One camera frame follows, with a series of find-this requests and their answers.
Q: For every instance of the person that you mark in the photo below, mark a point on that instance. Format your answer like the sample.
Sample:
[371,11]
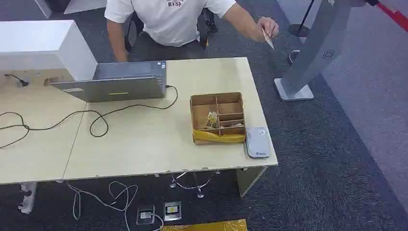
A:
[169,22]

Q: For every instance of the yellow tape strip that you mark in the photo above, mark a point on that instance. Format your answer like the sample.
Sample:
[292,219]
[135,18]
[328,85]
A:
[216,137]

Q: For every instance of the yellow plastic bag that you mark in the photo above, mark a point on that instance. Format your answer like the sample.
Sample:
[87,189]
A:
[207,226]

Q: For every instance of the chrome stool base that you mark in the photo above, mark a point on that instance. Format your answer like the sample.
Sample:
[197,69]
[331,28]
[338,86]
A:
[191,187]

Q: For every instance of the grey laptop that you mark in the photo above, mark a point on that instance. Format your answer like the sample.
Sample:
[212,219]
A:
[127,84]

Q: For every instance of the small wooden bracket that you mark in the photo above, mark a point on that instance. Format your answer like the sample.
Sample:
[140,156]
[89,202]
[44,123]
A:
[51,80]

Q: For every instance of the white desk partition box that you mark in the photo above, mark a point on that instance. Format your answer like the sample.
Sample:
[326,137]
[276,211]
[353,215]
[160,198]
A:
[38,44]

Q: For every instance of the person's left hand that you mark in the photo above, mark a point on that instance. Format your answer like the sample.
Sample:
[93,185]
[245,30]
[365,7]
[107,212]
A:
[267,27]

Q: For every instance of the pale card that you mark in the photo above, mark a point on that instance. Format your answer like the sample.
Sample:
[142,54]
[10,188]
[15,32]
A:
[268,41]

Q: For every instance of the chrome loop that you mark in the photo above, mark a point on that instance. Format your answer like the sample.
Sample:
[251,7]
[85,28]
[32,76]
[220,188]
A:
[290,56]

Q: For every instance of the floor socket yellow label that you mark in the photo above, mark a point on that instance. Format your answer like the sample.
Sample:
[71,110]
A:
[172,210]

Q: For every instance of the red barrier belt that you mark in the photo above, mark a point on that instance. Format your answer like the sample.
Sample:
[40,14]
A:
[395,14]

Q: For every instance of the pale desk leg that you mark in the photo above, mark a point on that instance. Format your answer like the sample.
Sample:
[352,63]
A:
[247,180]

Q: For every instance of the black stanchion post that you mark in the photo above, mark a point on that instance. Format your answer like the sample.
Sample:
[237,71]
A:
[299,30]

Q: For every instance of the grey metal stand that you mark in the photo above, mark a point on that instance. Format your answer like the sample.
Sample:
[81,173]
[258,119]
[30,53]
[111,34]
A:
[314,51]

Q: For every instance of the black plug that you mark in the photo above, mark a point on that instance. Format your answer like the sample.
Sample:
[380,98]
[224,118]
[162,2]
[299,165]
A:
[21,83]

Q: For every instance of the grey card reader device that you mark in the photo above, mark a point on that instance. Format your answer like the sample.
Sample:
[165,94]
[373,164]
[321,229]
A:
[257,142]

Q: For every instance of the white cabinet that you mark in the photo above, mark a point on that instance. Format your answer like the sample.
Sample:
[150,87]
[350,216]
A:
[76,5]

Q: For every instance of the wooden compartment box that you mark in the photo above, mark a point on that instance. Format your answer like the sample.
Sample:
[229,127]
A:
[204,113]

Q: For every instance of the white power strip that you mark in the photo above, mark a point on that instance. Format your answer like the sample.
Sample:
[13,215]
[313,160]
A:
[27,197]

